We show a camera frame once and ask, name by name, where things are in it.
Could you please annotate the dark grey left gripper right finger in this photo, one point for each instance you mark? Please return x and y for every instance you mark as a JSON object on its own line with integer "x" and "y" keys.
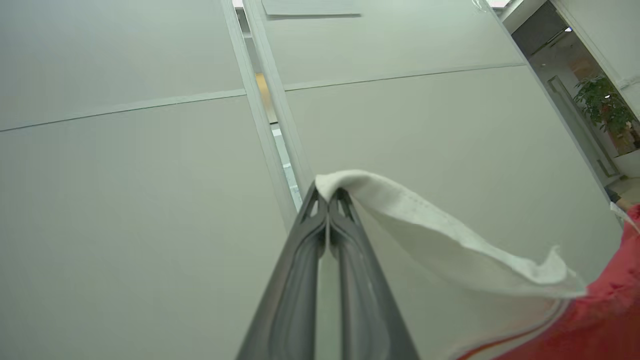
{"x": 365, "y": 300}

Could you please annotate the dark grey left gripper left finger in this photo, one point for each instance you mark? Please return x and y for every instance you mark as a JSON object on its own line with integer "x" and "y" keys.
{"x": 295, "y": 290}

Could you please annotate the green potted plant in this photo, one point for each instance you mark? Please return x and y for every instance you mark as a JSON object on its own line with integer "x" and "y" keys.
{"x": 600, "y": 102}

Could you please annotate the red jersey with white sleeves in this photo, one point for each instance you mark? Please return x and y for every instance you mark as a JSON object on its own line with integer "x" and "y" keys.
{"x": 450, "y": 235}

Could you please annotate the grey partition post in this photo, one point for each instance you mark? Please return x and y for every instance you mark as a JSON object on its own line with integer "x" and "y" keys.
{"x": 251, "y": 100}
{"x": 280, "y": 100}

